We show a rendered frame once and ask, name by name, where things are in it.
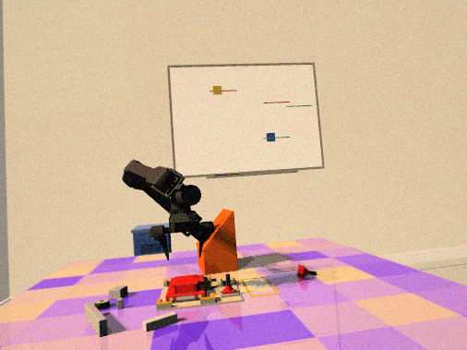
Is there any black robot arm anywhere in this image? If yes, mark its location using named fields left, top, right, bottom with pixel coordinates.
left=122, top=160, right=202, bottom=241

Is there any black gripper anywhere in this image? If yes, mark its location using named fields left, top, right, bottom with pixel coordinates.
left=149, top=206, right=214, bottom=260

